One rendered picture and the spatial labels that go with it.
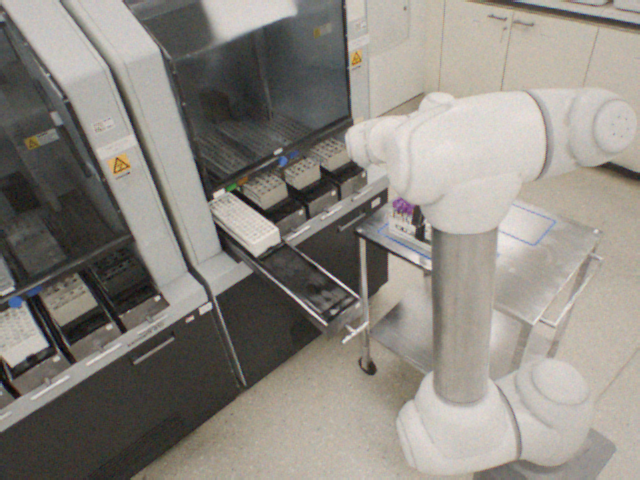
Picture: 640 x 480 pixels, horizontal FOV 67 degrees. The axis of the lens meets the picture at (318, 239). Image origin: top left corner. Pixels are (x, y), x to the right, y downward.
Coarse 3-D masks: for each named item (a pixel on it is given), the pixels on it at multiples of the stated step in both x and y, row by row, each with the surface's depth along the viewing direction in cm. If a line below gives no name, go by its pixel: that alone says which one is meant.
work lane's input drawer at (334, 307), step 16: (224, 240) 163; (240, 256) 158; (272, 256) 153; (288, 256) 152; (304, 256) 150; (256, 272) 154; (272, 272) 146; (288, 272) 147; (304, 272) 146; (320, 272) 145; (288, 288) 141; (304, 288) 141; (320, 288) 141; (336, 288) 140; (304, 304) 137; (320, 304) 136; (336, 304) 134; (352, 304) 135; (320, 320) 132; (336, 320) 132; (352, 320) 138; (352, 336) 133
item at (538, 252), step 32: (384, 224) 156; (512, 224) 151; (544, 224) 149; (576, 224) 148; (416, 256) 144; (512, 256) 140; (544, 256) 139; (576, 256) 138; (416, 288) 206; (512, 288) 132; (544, 288) 131; (576, 288) 159; (384, 320) 195; (416, 320) 194; (512, 320) 189; (544, 320) 128; (416, 352) 183; (512, 352) 179; (544, 352) 177
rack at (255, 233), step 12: (216, 204) 166; (228, 204) 165; (240, 204) 166; (216, 216) 163; (228, 216) 160; (240, 216) 161; (252, 216) 159; (228, 228) 164; (240, 228) 155; (252, 228) 155; (264, 228) 155; (276, 228) 153; (240, 240) 156; (252, 240) 151; (264, 240) 151; (276, 240) 154; (252, 252) 152
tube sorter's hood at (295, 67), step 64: (128, 0) 128; (192, 0) 133; (256, 0) 139; (320, 0) 145; (192, 64) 127; (256, 64) 139; (320, 64) 155; (192, 128) 135; (256, 128) 150; (320, 128) 168
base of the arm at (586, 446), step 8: (584, 440) 110; (584, 448) 109; (576, 456) 107; (512, 464) 108; (520, 464) 106; (528, 464) 105; (536, 464) 103; (568, 464) 105; (520, 472) 107; (528, 472) 106; (536, 472) 105; (544, 472) 104; (552, 472) 104; (560, 472) 105; (568, 472) 107
